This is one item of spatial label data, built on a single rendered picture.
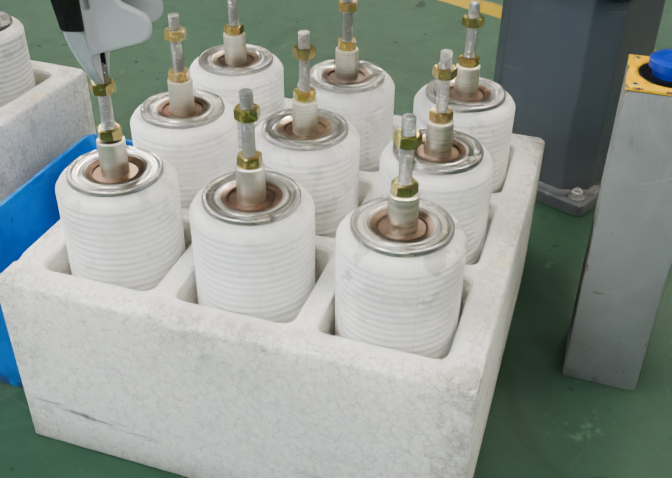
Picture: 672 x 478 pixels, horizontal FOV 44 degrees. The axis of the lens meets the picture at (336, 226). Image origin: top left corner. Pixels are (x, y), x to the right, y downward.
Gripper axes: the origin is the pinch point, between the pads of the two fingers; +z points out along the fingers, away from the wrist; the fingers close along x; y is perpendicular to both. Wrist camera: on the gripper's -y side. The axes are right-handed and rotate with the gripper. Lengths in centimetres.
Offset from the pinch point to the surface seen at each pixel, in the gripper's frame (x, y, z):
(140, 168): 0.3, 2.6, 9.2
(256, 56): 23.2, 9.6, 9.2
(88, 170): -0.2, -1.5, 9.1
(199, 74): 19.6, 4.3, 9.6
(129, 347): -8.6, 2.2, 20.2
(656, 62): 5.5, 43.5, 1.7
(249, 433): -11.6, 11.6, 26.4
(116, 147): -0.9, 1.3, 6.6
